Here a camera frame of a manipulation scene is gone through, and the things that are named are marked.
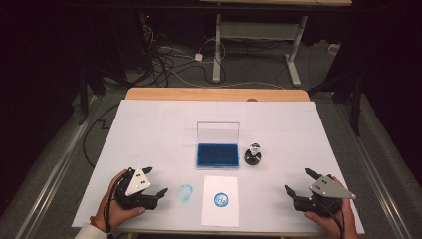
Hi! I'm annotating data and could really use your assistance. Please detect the white paper sheet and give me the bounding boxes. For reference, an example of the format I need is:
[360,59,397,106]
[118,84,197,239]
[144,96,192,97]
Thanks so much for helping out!
[200,175,240,228]

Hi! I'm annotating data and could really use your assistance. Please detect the hand-held gripper black cable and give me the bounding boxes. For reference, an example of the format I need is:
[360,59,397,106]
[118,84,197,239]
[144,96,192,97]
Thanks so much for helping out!
[103,177,126,235]
[315,201,346,239]

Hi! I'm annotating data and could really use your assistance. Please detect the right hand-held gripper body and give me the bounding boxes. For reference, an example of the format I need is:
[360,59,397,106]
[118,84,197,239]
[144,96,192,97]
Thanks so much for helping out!
[292,173,357,219]

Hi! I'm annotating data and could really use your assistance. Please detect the wooden table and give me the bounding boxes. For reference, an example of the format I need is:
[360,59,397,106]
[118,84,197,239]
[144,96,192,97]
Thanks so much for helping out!
[124,87,312,103]

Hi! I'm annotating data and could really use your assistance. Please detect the black metal stand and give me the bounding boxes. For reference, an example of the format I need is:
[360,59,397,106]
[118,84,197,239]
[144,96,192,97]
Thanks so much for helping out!
[308,66,364,137]

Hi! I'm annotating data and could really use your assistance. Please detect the black floor cable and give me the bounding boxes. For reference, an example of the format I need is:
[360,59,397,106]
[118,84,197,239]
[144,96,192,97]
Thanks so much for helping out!
[82,103,121,168]

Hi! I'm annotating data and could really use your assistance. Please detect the long white floor cable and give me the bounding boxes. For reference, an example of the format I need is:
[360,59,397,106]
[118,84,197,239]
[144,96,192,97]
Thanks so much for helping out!
[155,46,287,91]

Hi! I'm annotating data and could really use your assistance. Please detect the blue ink pad clear case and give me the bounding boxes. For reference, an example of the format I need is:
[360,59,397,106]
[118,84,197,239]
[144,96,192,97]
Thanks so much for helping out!
[195,120,241,169]

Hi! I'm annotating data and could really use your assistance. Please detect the tangle of black cables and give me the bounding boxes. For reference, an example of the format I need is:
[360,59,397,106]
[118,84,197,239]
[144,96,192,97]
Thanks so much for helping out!
[137,13,220,88]

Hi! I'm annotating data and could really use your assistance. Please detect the white metal desk frame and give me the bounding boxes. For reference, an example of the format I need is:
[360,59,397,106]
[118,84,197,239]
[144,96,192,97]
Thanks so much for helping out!
[198,0,353,88]

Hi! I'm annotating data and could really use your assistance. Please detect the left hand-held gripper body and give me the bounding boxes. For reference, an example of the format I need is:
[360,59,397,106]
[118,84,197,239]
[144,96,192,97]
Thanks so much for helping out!
[113,166,159,211]

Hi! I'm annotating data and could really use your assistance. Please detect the left hand-held gripper black cable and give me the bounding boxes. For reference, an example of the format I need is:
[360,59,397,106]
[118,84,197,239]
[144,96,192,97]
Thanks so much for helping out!
[103,177,126,235]

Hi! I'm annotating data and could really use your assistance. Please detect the person's left hand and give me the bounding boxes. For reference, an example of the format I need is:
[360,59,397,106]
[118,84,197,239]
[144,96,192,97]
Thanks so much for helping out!
[89,168,147,232]

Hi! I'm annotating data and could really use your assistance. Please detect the person's left white sleeve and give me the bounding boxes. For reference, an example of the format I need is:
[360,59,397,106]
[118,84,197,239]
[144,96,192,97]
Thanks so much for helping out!
[74,222,111,239]

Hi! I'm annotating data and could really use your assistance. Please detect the right hand-held gripper black cable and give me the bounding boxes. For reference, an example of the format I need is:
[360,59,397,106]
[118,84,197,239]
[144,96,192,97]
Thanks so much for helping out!
[315,201,346,239]

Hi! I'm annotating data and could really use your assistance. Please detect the person's right hand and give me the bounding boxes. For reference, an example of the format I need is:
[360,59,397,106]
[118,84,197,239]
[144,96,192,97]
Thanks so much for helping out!
[303,175,361,239]

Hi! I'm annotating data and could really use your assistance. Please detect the metal floor rail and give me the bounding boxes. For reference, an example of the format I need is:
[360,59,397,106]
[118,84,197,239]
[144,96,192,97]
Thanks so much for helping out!
[14,94,104,239]
[331,103,414,239]

